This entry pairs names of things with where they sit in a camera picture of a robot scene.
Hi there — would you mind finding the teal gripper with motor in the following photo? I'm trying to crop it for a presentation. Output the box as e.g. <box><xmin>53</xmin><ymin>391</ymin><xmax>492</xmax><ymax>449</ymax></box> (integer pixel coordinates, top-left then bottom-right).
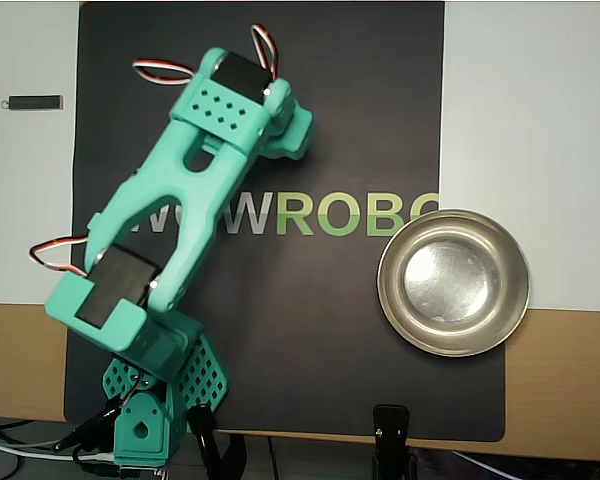
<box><xmin>259</xmin><ymin>98</ymin><xmax>314</xmax><ymax>162</ymax></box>

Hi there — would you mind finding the metal bowl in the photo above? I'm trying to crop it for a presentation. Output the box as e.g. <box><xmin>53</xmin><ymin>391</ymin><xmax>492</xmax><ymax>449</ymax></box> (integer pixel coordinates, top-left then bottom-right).
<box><xmin>377</xmin><ymin>208</ymin><xmax>531</xmax><ymax>358</ymax></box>

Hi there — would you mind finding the black mat with WOWROBO print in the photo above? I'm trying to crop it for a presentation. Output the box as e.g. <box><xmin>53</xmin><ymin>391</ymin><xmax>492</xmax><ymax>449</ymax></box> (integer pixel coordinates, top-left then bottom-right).
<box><xmin>63</xmin><ymin>1</ymin><xmax>507</xmax><ymax>444</ymax></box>

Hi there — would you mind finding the white paper sheet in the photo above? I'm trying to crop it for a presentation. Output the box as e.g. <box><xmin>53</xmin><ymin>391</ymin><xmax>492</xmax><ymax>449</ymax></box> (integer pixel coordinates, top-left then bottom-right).
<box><xmin>0</xmin><ymin>0</ymin><xmax>600</xmax><ymax>314</ymax></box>

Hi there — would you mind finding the right black clamp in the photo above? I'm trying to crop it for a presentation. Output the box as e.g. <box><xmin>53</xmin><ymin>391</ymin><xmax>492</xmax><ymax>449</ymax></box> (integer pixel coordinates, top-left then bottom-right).
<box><xmin>371</xmin><ymin>403</ymin><xmax>416</xmax><ymax>480</ymax></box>

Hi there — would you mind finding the red white black servo cable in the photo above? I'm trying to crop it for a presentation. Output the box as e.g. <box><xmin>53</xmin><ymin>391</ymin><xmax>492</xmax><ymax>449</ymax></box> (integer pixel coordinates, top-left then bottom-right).
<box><xmin>132</xmin><ymin>58</ymin><xmax>197</xmax><ymax>87</ymax></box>
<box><xmin>28</xmin><ymin>234</ymin><xmax>92</xmax><ymax>277</ymax></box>
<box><xmin>249</xmin><ymin>23</ymin><xmax>281</xmax><ymax>84</ymax></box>

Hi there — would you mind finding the small black stick with ring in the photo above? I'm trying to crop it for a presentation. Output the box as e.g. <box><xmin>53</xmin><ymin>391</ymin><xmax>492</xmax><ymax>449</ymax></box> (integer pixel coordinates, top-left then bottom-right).
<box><xmin>0</xmin><ymin>94</ymin><xmax>65</xmax><ymax>112</ymax></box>

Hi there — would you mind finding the thin black cable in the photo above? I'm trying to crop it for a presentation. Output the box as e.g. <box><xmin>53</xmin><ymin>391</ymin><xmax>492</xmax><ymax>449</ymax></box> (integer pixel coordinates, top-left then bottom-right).
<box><xmin>264</xmin><ymin>434</ymin><xmax>281</xmax><ymax>480</ymax></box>

